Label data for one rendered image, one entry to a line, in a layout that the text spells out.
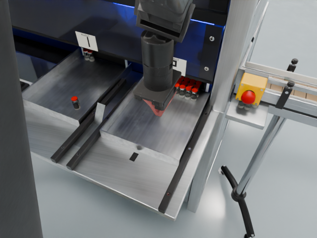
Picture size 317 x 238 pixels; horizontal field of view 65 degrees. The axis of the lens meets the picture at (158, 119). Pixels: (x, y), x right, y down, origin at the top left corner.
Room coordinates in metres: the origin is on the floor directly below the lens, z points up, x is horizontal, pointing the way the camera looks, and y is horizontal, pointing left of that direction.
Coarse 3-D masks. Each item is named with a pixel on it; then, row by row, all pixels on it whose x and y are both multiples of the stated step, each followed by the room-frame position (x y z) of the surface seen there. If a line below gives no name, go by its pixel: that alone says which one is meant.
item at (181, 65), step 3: (177, 60) 0.66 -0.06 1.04; (180, 60) 0.65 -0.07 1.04; (183, 60) 0.65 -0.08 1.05; (186, 60) 0.64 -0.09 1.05; (174, 63) 0.66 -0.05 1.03; (177, 63) 0.65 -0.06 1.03; (180, 63) 0.65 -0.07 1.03; (183, 63) 0.65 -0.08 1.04; (177, 66) 0.65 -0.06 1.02; (180, 66) 0.65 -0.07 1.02; (183, 66) 0.65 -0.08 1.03; (177, 69) 0.65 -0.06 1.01; (180, 69) 0.65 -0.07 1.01; (183, 69) 0.65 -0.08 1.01; (183, 72) 0.65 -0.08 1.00; (183, 75) 0.65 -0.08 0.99
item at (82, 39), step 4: (76, 32) 0.82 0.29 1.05; (76, 36) 0.82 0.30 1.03; (80, 36) 0.82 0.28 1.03; (84, 36) 0.81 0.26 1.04; (88, 36) 0.80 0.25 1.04; (92, 36) 0.79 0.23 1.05; (80, 40) 0.82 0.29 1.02; (84, 40) 0.81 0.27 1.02; (92, 40) 0.79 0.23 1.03; (80, 44) 0.82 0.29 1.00; (84, 44) 0.81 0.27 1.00; (92, 44) 0.80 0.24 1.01; (96, 44) 0.79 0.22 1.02; (88, 48) 0.81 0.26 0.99; (92, 48) 0.80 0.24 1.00; (96, 48) 0.79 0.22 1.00
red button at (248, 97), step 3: (243, 93) 0.54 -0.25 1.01; (246, 93) 0.53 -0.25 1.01; (249, 93) 0.53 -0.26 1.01; (252, 93) 0.53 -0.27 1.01; (243, 96) 0.53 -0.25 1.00; (246, 96) 0.53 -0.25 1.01; (249, 96) 0.52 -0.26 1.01; (252, 96) 0.52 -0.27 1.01; (255, 96) 0.53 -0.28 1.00; (243, 99) 0.53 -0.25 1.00; (246, 99) 0.52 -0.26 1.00; (249, 99) 0.52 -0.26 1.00; (252, 99) 0.52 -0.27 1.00; (243, 102) 0.53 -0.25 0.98; (246, 102) 0.52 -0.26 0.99; (249, 102) 0.52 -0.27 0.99; (252, 102) 0.52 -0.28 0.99
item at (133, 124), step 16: (128, 96) 0.63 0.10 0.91; (176, 96) 0.66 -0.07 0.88; (208, 96) 0.63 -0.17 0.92; (128, 112) 0.58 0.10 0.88; (144, 112) 0.58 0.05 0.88; (176, 112) 0.58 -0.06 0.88; (192, 112) 0.58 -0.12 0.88; (112, 128) 0.51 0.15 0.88; (128, 128) 0.51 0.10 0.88; (144, 128) 0.51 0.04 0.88; (160, 128) 0.51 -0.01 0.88; (176, 128) 0.51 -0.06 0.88; (192, 128) 0.48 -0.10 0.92; (128, 144) 0.44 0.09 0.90; (144, 144) 0.45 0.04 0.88; (160, 144) 0.45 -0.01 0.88; (176, 144) 0.45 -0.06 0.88; (176, 160) 0.37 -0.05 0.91
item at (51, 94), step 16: (64, 64) 0.84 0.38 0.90; (80, 64) 0.86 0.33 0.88; (96, 64) 0.86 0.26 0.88; (112, 64) 0.86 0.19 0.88; (48, 80) 0.75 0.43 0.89; (64, 80) 0.76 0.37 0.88; (80, 80) 0.76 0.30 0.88; (96, 80) 0.76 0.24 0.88; (112, 80) 0.76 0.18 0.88; (32, 96) 0.66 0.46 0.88; (48, 96) 0.66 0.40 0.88; (64, 96) 0.66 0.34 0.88; (80, 96) 0.66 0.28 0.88; (96, 96) 0.66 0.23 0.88; (48, 112) 0.57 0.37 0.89; (64, 112) 0.58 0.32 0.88; (80, 112) 0.58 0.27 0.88
